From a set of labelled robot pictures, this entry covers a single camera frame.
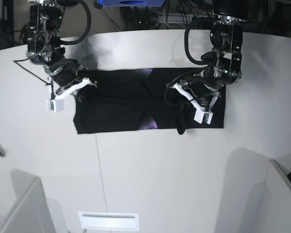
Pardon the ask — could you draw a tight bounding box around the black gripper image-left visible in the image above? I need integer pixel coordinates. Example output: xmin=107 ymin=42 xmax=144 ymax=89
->
xmin=44 ymin=59 xmax=86 ymax=102

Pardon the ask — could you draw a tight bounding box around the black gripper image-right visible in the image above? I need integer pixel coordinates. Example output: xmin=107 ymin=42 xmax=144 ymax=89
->
xmin=186 ymin=75 xmax=224 ymax=102

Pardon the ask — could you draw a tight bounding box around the black T-shirt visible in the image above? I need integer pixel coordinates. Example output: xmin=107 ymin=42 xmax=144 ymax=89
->
xmin=73 ymin=68 xmax=226 ymax=134

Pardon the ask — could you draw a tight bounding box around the blue box at top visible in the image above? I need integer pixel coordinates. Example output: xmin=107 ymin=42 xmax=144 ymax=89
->
xmin=98 ymin=0 xmax=165 ymax=7

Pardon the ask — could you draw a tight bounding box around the white bin left front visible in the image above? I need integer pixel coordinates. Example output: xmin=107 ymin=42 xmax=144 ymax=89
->
xmin=0 ymin=169 xmax=68 ymax=233

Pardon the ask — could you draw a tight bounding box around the white bin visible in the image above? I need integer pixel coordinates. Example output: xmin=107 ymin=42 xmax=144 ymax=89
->
xmin=239 ymin=160 xmax=291 ymax=233
xmin=0 ymin=169 xmax=68 ymax=233

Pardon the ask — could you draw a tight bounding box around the white bin right front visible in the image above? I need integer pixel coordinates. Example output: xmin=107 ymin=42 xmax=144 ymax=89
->
xmin=239 ymin=160 xmax=291 ymax=233

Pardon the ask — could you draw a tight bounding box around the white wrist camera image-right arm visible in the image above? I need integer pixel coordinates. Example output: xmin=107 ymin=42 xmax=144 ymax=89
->
xmin=166 ymin=82 xmax=221 ymax=125

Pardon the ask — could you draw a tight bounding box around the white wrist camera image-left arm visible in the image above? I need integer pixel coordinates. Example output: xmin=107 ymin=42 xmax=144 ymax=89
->
xmin=46 ymin=77 xmax=97 ymax=113

